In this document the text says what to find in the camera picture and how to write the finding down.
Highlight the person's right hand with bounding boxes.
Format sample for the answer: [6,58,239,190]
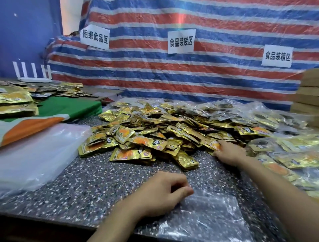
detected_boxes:
[213,140,248,167]

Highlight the person's left hand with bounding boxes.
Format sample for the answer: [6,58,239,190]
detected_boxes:
[133,171,194,220]

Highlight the gold orange snack packet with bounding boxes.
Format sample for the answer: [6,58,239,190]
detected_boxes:
[205,139,222,152]

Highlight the clear zip bag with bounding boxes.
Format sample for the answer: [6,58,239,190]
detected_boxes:
[158,191,251,242]

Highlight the person's right forearm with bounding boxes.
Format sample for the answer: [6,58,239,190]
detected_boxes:
[237,157,319,242]

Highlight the person's left forearm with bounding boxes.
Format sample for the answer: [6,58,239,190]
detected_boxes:
[87,199,151,242]

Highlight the pile of gold snack packets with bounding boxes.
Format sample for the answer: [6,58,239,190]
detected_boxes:
[78,99,247,172]

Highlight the heap of filled clear bags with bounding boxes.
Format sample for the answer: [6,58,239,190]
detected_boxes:
[197,99,319,198]

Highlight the red blue striped tarp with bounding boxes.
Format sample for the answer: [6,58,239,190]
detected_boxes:
[45,0,319,111]

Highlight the stack of cardboard boxes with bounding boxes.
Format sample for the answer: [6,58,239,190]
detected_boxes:
[289,68,319,129]

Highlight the white paper sign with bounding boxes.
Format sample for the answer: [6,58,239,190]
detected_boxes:
[167,29,196,54]
[80,24,110,50]
[261,45,294,68]

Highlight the green white orange cloth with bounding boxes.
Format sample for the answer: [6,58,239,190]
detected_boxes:
[0,96,103,147]

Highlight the stack of clear plastic bags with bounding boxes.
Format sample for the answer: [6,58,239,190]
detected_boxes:
[0,123,92,197]

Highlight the spread of gold packets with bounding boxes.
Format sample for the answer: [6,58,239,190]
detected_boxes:
[0,80,99,119]

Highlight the white router with antennas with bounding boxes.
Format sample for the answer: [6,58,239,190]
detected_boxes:
[12,61,53,83]

